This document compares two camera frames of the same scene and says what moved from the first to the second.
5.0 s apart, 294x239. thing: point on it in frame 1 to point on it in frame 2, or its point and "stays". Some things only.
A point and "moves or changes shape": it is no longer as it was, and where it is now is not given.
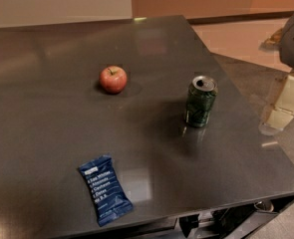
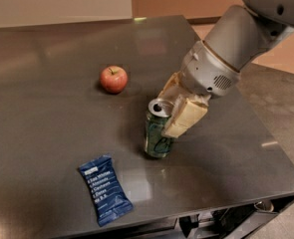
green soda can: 200,99 moves or changes shape
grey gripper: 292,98 to 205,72
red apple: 113,79 stays
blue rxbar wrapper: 110,200 stays
